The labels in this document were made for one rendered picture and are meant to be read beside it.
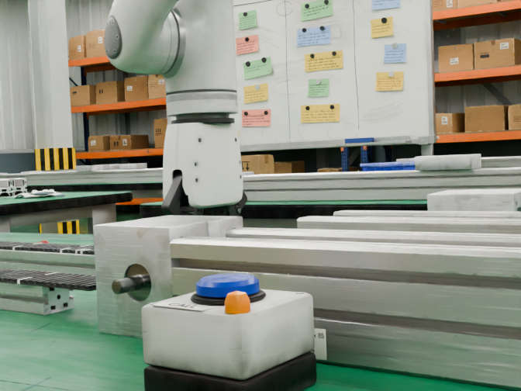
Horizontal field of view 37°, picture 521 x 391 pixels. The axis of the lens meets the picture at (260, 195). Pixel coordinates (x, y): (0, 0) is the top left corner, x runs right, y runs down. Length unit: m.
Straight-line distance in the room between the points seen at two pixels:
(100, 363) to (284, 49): 3.40
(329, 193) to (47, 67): 6.92
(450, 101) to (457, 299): 11.09
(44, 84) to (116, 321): 8.43
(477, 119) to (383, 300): 9.98
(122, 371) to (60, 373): 0.04
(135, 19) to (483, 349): 0.51
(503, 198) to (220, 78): 0.35
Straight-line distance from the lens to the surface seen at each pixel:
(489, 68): 10.32
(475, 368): 0.51
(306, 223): 0.77
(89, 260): 1.03
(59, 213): 3.52
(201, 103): 0.88
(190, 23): 0.88
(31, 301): 0.83
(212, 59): 0.89
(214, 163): 0.90
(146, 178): 5.27
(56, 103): 8.86
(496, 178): 2.22
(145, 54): 0.85
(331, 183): 2.37
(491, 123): 10.45
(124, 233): 0.67
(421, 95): 3.62
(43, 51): 9.13
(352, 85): 3.74
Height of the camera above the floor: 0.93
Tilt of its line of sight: 3 degrees down
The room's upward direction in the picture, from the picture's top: 2 degrees counter-clockwise
